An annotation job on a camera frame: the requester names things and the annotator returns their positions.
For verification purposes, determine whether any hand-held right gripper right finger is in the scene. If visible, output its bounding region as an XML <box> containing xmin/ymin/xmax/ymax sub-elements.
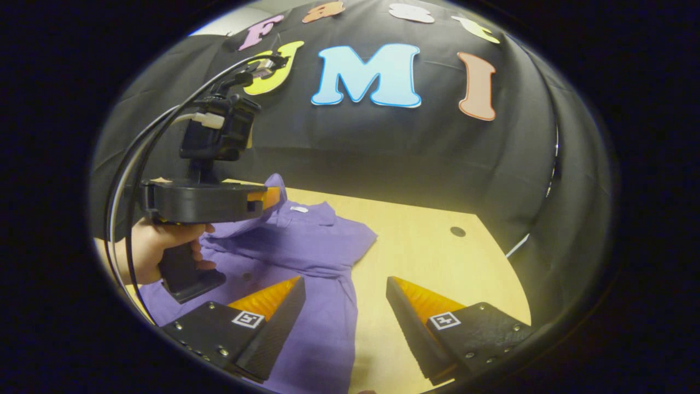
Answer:
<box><xmin>386</xmin><ymin>276</ymin><xmax>535</xmax><ymax>386</ymax></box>

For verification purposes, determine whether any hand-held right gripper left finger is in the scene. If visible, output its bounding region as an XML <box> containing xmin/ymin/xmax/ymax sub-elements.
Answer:
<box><xmin>161</xmin><ymin>275</ymin><xmax>307</xmax><ymax>383</ymax></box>

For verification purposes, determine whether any purple shirt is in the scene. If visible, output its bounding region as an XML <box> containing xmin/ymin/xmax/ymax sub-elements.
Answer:
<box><xmin>139</xmin><ymin>173</ymin><xmax>378</xmax><ymax>394</ymax></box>

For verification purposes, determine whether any white cord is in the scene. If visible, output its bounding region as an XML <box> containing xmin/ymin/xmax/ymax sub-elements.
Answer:
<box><xmin>504</xmin><ymin>234</ymin><xmax>531</xmax><ymax>259</ymax></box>

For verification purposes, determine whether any black backdrop cloth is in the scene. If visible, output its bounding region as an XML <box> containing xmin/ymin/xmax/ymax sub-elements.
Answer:
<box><xmin>90</xmin><ymin>0</ymin><xmax>611</xmax><ymax>307</ymax></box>

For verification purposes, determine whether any black cable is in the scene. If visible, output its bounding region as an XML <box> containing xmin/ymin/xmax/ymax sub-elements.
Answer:
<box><xmin>104</xmin><ymin>52</ymin><xmax>290</xmax><ymax>326</ymax></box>

